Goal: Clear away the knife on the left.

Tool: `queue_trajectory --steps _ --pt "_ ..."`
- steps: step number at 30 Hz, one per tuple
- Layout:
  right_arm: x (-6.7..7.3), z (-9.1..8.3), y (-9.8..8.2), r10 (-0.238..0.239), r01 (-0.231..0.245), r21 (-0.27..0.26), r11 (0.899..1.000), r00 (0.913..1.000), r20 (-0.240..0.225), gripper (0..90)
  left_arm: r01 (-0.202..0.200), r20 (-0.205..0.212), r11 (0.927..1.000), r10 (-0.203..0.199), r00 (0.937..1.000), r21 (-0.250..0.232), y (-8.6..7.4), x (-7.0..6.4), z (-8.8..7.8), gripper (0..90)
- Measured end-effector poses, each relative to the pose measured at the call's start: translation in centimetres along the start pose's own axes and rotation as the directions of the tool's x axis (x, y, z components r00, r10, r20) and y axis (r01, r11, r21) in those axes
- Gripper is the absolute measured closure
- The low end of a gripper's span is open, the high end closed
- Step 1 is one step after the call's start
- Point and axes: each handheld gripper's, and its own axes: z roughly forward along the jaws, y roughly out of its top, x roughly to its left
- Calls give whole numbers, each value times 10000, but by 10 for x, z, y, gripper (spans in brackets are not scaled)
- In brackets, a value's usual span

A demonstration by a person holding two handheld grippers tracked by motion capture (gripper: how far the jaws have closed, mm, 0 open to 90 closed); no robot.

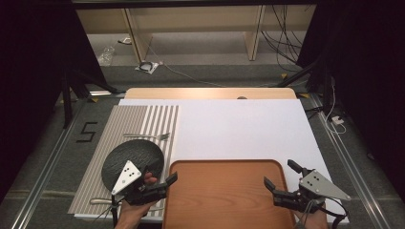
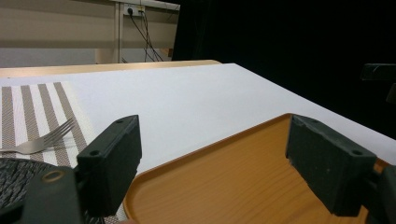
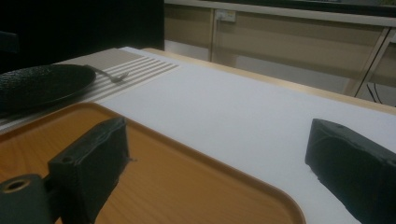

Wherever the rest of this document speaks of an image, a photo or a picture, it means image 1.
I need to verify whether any person's right hand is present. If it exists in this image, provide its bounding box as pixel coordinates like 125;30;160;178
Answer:
294;206;329;229

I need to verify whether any white board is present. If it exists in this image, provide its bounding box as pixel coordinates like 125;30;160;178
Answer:
74;98;350;225

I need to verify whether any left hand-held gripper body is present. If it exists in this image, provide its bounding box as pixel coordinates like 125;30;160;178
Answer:
111;160;169;206

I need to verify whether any grey striped placemat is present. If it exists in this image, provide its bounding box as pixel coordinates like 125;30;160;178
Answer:
67;104;181;219

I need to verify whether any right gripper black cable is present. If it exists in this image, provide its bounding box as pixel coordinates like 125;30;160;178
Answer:
318;197;350;229

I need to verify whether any black textured plate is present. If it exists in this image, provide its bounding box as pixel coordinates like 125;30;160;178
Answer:
100;138;165;193

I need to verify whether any black metal stand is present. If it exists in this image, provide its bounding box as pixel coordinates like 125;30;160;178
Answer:
60;65;126;130
274;53;335;113

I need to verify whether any metal floor rail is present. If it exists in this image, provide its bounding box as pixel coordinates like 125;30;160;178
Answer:
309;94;391;229
11;94;89;229

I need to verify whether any person's left hand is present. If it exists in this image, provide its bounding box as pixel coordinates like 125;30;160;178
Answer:
115;173;159;229

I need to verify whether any silver fork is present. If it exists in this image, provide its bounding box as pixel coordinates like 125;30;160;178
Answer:
122;132;171;142

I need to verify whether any dark curtain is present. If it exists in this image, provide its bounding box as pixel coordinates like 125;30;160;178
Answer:
297;0;405;195
0;0;108;204

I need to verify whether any light wooden shelf unit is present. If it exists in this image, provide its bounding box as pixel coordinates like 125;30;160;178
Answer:
75;4;317;64

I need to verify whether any white floor cable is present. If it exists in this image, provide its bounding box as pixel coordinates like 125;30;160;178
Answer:
139;34;281;89

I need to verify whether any brown wooden tray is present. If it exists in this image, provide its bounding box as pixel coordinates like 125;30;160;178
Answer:
161;158;297;229

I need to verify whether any clear crumpled plastic bag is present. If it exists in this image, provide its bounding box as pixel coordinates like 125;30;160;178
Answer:
96;46;116;67

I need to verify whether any bundle of black cables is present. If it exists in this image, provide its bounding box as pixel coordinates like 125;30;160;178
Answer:
260;4;311;73

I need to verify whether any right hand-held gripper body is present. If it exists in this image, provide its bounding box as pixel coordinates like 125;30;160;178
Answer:
272;169;352;214

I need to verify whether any light wooden table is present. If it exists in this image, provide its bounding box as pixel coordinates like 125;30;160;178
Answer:
123;87;298;100

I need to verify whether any plastic bag with black item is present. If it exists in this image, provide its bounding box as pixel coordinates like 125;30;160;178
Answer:
135;60;160;75

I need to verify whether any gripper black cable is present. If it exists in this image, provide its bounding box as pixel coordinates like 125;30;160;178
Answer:
318;197;350;229
95;194;121;229

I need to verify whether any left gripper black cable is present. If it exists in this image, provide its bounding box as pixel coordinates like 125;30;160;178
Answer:
95;194;121;229

